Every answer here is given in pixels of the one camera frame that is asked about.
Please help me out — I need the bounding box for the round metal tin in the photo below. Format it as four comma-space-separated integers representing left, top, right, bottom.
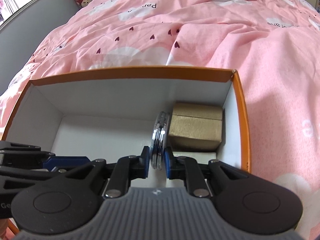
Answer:
149, 110, 171, 170

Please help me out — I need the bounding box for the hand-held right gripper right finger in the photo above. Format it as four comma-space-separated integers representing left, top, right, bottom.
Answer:
165, 147, 250, 197

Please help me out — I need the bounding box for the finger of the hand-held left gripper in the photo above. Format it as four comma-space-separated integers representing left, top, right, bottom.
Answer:
0, 141, 91, 169
0, 167, 65, 200

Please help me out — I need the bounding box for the orange cardboard box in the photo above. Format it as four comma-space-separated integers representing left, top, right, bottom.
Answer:
0, 65, 251, 235

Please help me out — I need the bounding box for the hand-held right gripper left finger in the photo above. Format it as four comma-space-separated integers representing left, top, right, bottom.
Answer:
60, 146, 150, 198

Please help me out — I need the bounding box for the pink printed blanket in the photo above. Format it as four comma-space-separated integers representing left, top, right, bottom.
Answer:
0, 0, 320, 240

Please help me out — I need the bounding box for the gold box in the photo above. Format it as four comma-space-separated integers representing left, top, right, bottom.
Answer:
167, 102, 223, 150

